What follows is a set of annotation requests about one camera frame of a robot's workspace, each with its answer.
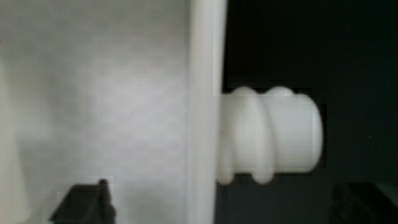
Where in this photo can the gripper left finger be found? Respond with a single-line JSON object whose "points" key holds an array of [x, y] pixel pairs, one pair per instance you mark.
{"points": [[86, 206]]}

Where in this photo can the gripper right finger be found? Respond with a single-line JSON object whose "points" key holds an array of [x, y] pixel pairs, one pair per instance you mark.
{"points": [[361, 205]]}

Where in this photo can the white cabinet body box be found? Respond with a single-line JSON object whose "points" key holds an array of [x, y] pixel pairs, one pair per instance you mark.
{"points": [[118, 112]]}

